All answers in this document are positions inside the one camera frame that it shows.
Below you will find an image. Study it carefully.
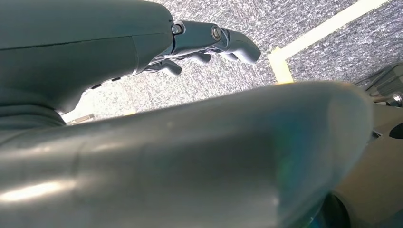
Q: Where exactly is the yellow floor tape square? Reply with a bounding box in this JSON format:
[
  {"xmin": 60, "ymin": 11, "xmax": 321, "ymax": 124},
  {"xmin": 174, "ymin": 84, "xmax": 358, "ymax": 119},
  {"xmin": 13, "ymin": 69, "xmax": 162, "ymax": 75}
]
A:
[{"xmin": 268, "ymin": 0, "xmax": 391, "ymax": 85}]

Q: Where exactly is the black robot leg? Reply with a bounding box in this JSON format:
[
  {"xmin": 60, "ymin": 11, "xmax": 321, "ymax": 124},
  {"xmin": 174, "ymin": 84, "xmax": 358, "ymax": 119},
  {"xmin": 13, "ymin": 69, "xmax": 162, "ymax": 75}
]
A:
[{"xmin": 315, "ymin": 104, "xmax": 403, "ymax": 228}]

